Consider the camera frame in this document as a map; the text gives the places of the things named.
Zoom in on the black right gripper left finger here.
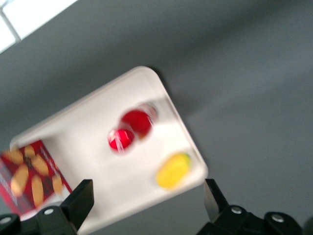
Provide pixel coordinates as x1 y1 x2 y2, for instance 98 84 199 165
21 179 95 235

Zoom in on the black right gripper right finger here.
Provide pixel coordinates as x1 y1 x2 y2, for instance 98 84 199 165
197 179 250 235

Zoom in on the red coke bottle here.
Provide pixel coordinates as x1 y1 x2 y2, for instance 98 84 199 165
108 102 159 155

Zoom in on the white plastic tray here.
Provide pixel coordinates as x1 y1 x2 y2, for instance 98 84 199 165
9 66 209 235

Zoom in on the yellow toy lemon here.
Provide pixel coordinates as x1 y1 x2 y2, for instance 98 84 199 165
156 151 192 190

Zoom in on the red cookie box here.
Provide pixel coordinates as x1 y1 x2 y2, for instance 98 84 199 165
0 139 73 217

